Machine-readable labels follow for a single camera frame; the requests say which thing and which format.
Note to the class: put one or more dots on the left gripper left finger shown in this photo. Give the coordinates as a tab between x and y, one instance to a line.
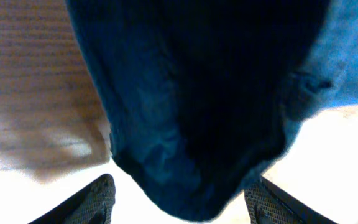
91	205

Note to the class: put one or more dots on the navy blue shorts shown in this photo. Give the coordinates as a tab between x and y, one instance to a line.
202	96

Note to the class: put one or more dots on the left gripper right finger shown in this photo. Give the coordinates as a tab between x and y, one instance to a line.
269	204

